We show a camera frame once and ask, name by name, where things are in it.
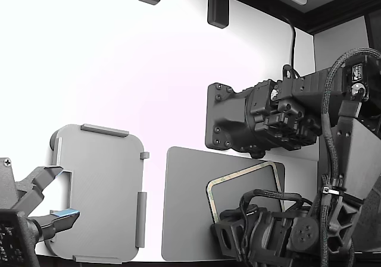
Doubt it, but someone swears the dark gray gripper body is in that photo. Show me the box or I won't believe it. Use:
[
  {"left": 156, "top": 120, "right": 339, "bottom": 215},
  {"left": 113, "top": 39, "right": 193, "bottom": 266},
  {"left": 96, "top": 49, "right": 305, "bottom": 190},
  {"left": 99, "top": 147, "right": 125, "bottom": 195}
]
[{"left": 0, "top": 156, "right": 19, "bottom": 212}]

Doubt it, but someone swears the black plastic bracket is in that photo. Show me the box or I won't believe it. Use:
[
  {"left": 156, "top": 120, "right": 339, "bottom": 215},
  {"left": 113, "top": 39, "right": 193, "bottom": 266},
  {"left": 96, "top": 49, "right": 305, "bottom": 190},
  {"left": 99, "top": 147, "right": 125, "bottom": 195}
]
[{"left": 207, "top": 0, "right": 230, "bottom": 29}]

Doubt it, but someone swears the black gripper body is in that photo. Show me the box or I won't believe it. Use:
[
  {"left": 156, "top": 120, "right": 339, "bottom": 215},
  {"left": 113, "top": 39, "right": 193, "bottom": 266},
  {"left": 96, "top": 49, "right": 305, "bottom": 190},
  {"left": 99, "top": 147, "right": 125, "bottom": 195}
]
[{"left": 210, "top": 208, "right": 292, "bottom": 264}]

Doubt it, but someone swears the gray plastic frame holder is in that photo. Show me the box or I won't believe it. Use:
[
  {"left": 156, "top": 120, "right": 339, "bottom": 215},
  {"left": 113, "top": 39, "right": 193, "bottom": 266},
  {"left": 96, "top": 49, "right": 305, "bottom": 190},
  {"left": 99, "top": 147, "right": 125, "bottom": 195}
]
[{"left": 49, "top": 123, "right": 150, "bottom": 265}]

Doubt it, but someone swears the beige rectangular adhesive frame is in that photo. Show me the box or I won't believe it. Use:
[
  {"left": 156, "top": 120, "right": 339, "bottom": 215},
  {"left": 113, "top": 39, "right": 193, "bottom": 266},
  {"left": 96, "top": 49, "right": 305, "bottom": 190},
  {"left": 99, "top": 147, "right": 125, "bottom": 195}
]
[{"left": 205, "top": 160, "right": 286, "bottom": 224}]

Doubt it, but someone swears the dark gray gripper finger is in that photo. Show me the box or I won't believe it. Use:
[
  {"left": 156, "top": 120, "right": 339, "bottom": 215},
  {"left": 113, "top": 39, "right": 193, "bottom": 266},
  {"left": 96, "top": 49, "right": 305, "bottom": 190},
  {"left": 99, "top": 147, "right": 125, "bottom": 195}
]
[
  {"left": 28, "top": 208, "right": 82, "bottom": 241},
  {"left": 14, "top": 165, "right": 65, "bottom": 218}
]

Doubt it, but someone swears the black camera board module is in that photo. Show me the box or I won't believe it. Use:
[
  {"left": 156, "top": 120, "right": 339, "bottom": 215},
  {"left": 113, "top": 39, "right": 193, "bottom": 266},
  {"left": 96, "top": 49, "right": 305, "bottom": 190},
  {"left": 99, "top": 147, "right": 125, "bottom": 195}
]
[{"left": 0, "top": 209, "right": 41, "bottom": 267}]

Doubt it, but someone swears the black braided cable harness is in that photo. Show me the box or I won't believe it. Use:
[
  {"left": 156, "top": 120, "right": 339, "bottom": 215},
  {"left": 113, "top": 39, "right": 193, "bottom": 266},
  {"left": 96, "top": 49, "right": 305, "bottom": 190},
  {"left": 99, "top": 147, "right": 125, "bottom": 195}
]
[{"left": 239, "top": 48, "right": 381, "bottom": 267}]

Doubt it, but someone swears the black six-joint robot arm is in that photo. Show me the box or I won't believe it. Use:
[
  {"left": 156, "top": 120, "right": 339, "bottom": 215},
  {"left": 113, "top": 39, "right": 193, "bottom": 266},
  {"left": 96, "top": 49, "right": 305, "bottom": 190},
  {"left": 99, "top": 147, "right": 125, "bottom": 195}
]
[{"left": 204, "top": 48, "right": 381, "bottom": 267}]

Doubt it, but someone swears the dark gray rectangular mat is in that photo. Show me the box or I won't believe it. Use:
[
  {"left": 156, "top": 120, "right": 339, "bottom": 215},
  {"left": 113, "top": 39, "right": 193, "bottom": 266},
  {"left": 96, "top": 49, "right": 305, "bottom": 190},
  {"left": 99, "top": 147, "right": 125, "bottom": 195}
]
[{"left": 161, "top": 146, "right": 286, "bottom": 262}]

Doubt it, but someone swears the black enclosure frame rail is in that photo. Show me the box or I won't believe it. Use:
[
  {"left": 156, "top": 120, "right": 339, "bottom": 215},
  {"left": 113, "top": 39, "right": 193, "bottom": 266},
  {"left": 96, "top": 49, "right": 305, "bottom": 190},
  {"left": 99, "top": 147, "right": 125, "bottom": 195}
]
[{"left": 190, "top": 0, "right": 381, "bottom": 35}]

